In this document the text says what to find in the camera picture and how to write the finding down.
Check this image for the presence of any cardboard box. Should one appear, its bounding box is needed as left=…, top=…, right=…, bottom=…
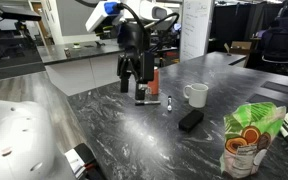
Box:
left=223, top=40, right=254, bottom=56

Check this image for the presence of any green coconut snack bag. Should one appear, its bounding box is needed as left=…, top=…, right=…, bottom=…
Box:
left=219, top=101, right=287, bottom=180

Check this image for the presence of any black whiteboard eraser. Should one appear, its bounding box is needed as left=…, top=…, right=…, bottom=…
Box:
left=178, top=109, right=205, bottom=133

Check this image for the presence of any black camera on stand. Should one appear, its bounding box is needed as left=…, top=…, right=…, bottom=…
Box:
left=0, top=4, right=43, bottom=41

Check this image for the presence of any white ceramic mug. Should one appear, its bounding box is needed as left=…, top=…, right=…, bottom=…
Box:
left=182, top=82, right=210, bottom=109

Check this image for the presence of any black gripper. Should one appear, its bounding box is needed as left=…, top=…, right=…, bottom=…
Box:
left=116, top=49, right=148, bottom=101

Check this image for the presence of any black white labelled device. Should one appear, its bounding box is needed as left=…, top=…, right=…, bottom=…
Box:
left=63, top=142, right=106, bottom=180

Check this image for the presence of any white whiteboard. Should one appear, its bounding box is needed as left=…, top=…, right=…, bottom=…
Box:
left=179, top=0, right=215, bottom=63

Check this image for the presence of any black Expo marker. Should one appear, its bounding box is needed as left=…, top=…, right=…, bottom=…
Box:
left=166, top=95, right=173, bottom=112

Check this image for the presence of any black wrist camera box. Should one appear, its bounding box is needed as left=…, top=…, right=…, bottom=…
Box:
left=141, top=51, right=156, bottom=85

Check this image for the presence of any black flat mat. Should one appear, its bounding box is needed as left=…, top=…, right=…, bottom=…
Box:
left=245, top=92, right=288, bottom=110
left=260, top=80, right=288, bottom=97

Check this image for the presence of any white rounded robot base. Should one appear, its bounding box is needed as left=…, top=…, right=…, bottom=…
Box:
left=0, top=97, right=57, bottom=180

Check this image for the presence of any grey Sharpie marker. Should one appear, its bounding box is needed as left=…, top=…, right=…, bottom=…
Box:
left=134, top=100, right=162, bottom=107

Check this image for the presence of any orange red bottle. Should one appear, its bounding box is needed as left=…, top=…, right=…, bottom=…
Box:
left=146, top=66, right=161, bottom=96

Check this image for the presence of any black office chair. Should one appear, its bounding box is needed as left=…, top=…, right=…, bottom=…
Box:
left=259, top=2, right=288, bottom=74

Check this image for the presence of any white cabinet dark countertop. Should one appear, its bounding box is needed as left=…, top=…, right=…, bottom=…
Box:
left=36, top=40, right=126, bottom=98

